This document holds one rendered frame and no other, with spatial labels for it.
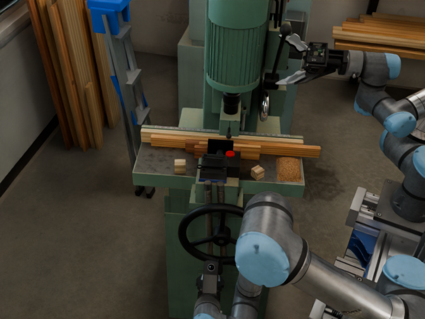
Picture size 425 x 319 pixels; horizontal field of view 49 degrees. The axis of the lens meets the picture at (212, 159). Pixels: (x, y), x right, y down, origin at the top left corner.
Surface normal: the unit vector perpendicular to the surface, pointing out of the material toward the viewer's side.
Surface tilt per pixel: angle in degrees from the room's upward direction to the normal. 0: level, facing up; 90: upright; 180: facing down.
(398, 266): 8
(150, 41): 90
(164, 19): 90
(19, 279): 0
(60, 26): 88
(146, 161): 0
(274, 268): 86
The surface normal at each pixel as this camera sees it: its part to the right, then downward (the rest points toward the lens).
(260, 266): -0.31, 0.55
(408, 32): 0.04, -0.77
